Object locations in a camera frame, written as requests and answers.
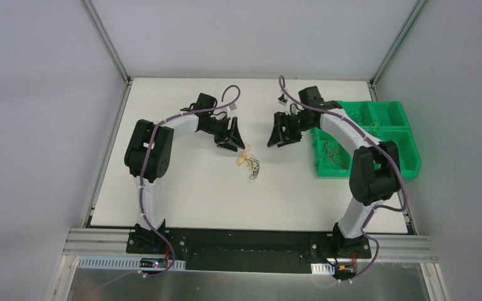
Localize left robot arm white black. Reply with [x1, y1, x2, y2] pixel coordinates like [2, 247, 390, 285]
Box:
[124, 93, 245, 254]

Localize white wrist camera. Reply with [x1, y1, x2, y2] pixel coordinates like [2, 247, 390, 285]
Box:
[277, 94, 288, 106]
[227, 103, 237, 112]

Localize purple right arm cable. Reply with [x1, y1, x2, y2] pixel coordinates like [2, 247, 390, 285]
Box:
[278, 75, 409, 284]

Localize control circuit board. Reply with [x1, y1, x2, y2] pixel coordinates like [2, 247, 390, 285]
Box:
[335, 265, 356, 274]
[139, 258, 169, 269]

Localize red wire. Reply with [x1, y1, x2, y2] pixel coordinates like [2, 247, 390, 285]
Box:
[322, 139, 350, 171]

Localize right control circuit board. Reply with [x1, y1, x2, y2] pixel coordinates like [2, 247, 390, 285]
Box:
[335, 265, 356, 274]

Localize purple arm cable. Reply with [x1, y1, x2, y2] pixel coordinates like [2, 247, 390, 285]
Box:
[278, 75, 409, 284]
[139, 85, 242, 279]

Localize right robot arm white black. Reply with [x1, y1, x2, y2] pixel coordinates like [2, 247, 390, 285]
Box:
[267, 85, 403, 257]

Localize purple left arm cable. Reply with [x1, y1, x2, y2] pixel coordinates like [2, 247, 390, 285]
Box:
[139, 85, 242, 279]

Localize yellow blue wire bundle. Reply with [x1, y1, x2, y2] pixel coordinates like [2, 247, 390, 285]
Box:
[235, 144, 254, 168]

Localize green divided plastic bin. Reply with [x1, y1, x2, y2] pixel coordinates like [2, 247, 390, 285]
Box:
[311, 101, 422, 179]

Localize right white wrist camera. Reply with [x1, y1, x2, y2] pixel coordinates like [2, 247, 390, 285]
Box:
[277, 94, 288, 106]

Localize left control circuit board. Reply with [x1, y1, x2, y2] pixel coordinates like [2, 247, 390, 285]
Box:
[139, 258, 169, 269]

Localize dark green wire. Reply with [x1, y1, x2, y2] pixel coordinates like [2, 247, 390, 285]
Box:
[247, 158, 262, 180]

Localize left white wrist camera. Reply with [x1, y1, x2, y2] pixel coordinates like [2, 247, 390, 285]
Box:
[227, 103, 237, 112]

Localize aluminium frame rail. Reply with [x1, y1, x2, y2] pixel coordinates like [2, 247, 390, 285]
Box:
[62, 228, 438, 263]

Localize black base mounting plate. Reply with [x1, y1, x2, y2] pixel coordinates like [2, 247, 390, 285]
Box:
[126, 224, 372, 273]

